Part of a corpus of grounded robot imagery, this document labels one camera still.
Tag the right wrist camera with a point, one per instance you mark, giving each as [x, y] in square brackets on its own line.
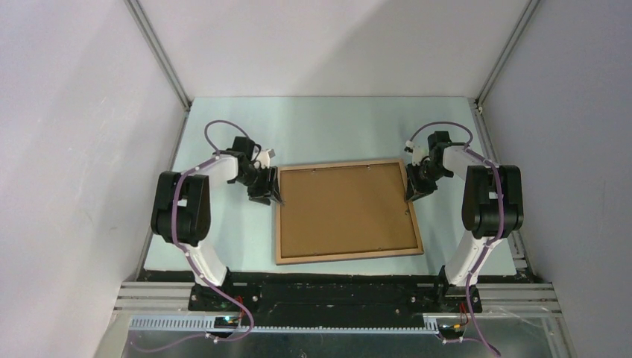
[417, 153]

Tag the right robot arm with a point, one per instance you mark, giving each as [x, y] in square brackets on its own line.
[492, 206]

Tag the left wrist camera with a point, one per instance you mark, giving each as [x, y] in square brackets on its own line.
[262, 159]

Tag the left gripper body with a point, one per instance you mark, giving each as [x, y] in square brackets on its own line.
[258, 183]

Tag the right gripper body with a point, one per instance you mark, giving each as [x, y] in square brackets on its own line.
[422, 177]

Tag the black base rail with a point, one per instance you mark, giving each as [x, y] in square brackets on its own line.
[321, 300]

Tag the brown backing board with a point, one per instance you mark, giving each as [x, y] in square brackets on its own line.
[345, 212]

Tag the aluminium base frame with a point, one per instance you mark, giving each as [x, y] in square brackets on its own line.
[517, 320]

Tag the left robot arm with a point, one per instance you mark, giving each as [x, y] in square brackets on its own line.
[182, 213]

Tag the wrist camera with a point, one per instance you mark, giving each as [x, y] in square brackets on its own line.
[417, 153]
[262, 159]

